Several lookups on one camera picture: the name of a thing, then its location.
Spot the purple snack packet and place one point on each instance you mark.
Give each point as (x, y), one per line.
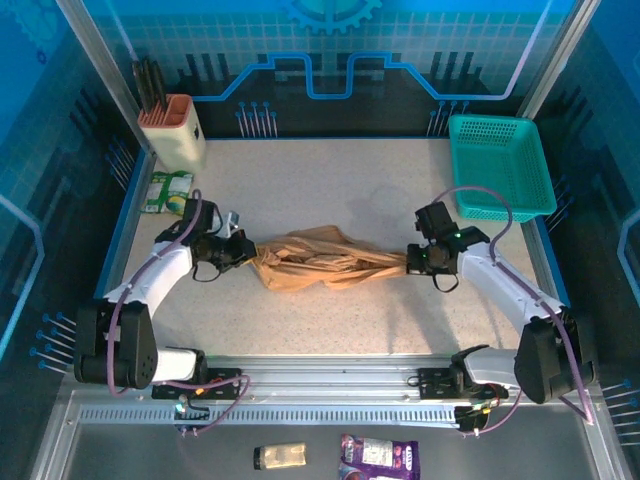
(377, 457)

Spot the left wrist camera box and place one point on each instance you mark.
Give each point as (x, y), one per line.
(230, 225)

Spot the cream knife block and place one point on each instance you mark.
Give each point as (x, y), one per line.
(175, 140)

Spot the small circuit board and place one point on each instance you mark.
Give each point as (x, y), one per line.
(472, 417)
(187, 412)

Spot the small yellowish bottle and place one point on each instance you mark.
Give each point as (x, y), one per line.
(280, 456)

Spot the aluminium base frame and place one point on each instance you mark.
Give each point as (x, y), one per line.
(325, 375)

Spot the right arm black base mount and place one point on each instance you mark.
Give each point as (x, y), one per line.
(435, 382)

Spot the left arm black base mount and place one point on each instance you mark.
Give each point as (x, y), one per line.
(225, 382)

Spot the tan t-shirt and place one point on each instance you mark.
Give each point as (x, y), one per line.
(325, 260)

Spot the green snack packet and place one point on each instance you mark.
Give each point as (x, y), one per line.
(167, 192)

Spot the aluminium corner post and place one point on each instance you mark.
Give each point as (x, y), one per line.
(555, 55)
(95, 55)

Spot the teal plastic basket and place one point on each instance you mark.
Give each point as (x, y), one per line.
(500, 165)

